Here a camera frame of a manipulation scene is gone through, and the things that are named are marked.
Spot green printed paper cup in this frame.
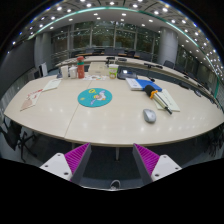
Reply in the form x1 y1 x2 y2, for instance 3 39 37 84
108 63 119 80

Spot white cardboard box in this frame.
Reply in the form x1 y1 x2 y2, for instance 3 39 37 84
87 61 110 77

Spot ceiling lights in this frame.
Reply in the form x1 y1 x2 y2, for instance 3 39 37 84
11 0 223 73

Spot silver computer mouse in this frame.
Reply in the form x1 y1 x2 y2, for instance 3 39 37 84
142 108 157 124

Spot pale green paper sheet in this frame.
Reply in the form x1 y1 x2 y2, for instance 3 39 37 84
153 88 181 113

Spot red and white leaflet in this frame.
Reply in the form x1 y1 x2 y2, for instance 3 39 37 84
19 88 44 112

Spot black desk microphone console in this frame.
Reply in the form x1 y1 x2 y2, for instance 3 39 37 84
117 68 138 80

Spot microphone with black foam head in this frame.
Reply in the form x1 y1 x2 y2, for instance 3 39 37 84
143 84 174 115

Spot pale green booklet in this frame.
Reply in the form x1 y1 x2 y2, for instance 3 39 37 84
41 78 63 93

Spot round teal cartoon mouse pad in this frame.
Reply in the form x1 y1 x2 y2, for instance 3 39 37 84
77 87 113 108

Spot long curved conference table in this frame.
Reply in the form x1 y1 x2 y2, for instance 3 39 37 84
54 54 214 101

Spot white lidded mug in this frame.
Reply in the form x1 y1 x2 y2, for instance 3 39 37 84
68 66 78 80

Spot dark office chairs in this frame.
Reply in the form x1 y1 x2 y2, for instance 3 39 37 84
84 46 178 69

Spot blue and white book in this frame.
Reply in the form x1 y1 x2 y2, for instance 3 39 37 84
125 77 163 93

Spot colourful sticker sheet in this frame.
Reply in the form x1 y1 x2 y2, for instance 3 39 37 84
83 74 109 82

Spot black office chair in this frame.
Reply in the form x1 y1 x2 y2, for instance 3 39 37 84
0 118 38 163

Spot red bottle with green band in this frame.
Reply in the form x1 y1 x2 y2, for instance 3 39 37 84
76 55 86 80

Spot white air purifier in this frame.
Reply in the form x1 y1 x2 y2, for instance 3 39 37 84
39 62 49 78

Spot tall white cup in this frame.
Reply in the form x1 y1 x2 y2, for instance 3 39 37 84
60 65 70 80

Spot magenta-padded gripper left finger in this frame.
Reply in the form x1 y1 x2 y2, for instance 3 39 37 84
39 142 92 185

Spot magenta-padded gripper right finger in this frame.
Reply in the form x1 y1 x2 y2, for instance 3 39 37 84
132 143 183 186

